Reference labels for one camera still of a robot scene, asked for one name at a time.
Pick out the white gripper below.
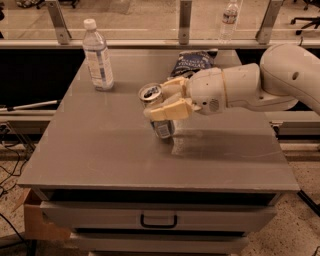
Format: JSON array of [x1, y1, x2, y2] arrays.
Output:
[[143, 68, 226, 121]]

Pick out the silver blue redbull can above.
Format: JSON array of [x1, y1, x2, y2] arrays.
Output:
[[137, 82, 176, 140]]

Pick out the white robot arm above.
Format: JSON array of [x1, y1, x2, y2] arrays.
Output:
[[144, 44, 320, 121]]

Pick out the blue chip bag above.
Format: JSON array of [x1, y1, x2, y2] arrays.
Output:
[[170, 49, 218, 78]]

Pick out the distant clear water bottle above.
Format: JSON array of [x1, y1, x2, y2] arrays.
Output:
[[219, 0, 239, 44]]

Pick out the clear plastic water bottle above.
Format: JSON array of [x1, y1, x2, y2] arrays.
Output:
[[82, 19, 114, 91]]

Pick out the grey upper drawer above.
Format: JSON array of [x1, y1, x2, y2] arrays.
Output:
[[41, 201, 276, 232]]

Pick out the grey drawer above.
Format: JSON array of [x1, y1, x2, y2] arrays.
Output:
[[70, 233, 248, 254], [41, 201, 276, 232]]

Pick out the metal railing with posts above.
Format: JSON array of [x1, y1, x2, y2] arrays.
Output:
[[0, 0, 320, 48]]

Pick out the black office chair base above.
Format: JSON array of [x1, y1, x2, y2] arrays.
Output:
[[290, 0, 320, 35]]

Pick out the grey lower drawer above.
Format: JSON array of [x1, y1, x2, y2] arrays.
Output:
[[70, 233, 248, 254]]

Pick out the grey metal rod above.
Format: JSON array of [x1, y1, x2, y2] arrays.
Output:
[[0, 100, 61, 112]]

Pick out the brown cardboard box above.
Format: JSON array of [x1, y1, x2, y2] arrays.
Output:
[[14, 189, 70, 241]]

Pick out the black drawer handle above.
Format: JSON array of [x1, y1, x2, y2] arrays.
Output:
[[140, 214, 178, 229]]

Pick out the black floor cables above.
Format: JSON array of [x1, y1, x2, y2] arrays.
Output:
[[0, 122, 38, 256]]

